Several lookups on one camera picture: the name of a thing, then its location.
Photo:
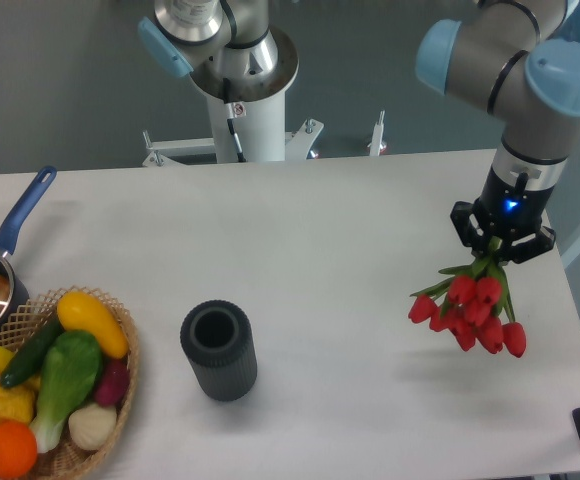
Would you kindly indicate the orange fruit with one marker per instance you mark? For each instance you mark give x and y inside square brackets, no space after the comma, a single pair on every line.
[18,450]

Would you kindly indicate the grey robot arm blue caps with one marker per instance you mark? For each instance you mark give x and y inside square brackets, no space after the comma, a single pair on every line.
[508,63]

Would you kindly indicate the dark green cucumber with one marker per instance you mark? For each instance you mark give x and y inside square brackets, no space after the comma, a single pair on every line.
[29,359]

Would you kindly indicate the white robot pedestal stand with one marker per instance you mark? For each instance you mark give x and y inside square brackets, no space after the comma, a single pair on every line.
[243,131]

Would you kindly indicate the yellow squash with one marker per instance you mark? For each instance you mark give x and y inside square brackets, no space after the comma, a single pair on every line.
[77,310]

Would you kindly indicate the purple red radish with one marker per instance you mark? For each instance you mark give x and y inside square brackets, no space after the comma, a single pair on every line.
[113,384]

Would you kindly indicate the woven wicker basket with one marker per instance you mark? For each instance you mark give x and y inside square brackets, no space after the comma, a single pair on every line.
[67,461]

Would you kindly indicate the blue handled saucepan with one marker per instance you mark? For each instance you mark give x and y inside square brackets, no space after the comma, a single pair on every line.
[9,234]

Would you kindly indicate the dark grey ribbed vase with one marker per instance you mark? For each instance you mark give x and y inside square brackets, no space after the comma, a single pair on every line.
[216,338]

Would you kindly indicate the white garlic bulb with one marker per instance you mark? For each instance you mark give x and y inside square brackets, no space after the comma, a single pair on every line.
[90,426]

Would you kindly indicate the red tulip bouquet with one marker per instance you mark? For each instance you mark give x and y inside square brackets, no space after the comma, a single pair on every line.
[473,303]

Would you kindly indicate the yellow corn cob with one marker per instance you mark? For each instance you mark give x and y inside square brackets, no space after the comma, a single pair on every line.
[0,404]

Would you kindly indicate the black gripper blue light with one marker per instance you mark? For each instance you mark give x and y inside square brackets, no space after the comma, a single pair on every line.
[512,213]

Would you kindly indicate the green bok choy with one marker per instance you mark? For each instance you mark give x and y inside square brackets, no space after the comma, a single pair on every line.
[69,371]

